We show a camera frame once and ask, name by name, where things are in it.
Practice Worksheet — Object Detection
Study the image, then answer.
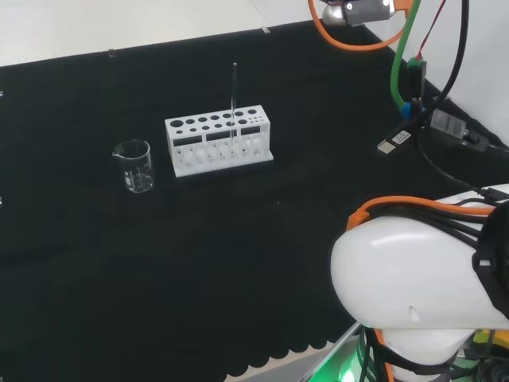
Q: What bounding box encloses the small clear glass beaker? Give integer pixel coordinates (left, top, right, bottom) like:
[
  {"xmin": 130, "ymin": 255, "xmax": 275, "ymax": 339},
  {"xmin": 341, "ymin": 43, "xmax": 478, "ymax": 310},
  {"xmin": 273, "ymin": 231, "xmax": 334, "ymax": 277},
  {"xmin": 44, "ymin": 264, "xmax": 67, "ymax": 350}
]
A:
[{"xmin": 111, "ymin": 138, "xmax": 155, "ymax": 194}]

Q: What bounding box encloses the black bench cloth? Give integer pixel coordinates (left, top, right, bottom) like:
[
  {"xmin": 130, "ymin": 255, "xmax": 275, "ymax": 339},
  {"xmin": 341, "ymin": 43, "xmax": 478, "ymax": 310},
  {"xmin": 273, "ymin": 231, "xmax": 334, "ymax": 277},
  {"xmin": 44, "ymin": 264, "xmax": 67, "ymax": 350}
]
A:
[{"xmin": 0, "ymin": 14, "xmax": 509, "ymax": 382}]

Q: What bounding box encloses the silver USB plug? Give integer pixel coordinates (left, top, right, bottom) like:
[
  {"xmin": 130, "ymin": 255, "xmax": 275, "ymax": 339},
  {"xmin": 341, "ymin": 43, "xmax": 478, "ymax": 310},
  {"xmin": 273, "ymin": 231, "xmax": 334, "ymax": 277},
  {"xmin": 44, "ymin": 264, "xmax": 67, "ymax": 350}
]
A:
[{"xmin": 376, "ymin": 127, "xmax": 414, "ymax": 157}]

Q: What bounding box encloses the clear glass rod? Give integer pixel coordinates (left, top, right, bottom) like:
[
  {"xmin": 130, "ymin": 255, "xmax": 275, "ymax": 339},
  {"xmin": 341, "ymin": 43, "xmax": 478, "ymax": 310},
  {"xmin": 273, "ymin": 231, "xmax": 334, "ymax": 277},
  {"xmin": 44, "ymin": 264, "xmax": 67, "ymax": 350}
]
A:
[{"xmin": 229, "ymin": 62, "xmax": 239, "ymax": 146}]

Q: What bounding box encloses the thin red wire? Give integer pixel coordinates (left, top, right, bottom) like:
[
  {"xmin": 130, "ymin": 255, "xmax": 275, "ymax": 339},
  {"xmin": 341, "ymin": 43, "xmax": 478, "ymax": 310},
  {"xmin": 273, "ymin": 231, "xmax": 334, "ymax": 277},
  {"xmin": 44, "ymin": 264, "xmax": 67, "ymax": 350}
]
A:
[{"xmin": 416, "ymin": 0, "xmax": 445, "ymax": 60}]

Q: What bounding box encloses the grey adapter box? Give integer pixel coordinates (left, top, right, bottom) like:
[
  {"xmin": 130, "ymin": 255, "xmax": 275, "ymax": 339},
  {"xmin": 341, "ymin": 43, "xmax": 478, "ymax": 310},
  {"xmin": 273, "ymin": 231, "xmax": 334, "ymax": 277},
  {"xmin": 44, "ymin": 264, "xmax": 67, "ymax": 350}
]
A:
[{"xmin": 430, "ymin": 107, "xmax": 470, "ymax": 141}]

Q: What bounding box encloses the blue cable connector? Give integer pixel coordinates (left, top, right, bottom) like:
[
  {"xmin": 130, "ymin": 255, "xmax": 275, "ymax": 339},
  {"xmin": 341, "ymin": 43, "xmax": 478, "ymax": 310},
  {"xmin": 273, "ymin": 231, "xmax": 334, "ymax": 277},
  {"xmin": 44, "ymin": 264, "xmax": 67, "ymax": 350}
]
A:
[{"xmin": 398, "ymin": 101, "xmax": 426, "ymax": 119}]

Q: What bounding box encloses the orange cable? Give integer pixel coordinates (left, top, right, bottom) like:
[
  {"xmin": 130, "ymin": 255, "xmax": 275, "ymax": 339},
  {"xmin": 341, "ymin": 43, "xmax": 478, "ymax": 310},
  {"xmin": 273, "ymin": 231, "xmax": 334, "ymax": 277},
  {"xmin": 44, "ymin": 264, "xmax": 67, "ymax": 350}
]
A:
[
  {"xmin": 308, "ymin": 0, "xmax": 422, "ymax": 52},
  {"xmin": 346, "ymin": 194, "xmax": 496, "ymax": 382}
]

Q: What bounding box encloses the black plug with green top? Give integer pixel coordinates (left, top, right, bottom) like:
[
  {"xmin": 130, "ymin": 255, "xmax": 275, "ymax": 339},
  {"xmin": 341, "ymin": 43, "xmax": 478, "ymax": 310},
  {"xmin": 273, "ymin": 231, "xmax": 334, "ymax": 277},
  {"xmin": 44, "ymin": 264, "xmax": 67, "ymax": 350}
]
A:
[{"xmin": 406, "ymin": 55, "xmax": 429, "ymax": 101}]

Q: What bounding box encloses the white test tube rack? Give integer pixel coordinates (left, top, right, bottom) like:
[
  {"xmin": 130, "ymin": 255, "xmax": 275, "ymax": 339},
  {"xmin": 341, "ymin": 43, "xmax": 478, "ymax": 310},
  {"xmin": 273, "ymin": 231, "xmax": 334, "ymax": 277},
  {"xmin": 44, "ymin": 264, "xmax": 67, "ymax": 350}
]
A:
[{"xmin": 164, "ymin": 104, "xmax": 275, "ymax": 178}]

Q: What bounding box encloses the green cable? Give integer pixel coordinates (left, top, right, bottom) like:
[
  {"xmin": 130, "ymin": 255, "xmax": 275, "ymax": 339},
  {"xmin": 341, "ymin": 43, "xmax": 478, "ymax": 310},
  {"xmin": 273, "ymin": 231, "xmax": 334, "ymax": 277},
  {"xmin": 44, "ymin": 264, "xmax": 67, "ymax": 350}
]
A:
[{"xmin": 390, "ymin": 0, "xmax": 422, "ymax": 111}]

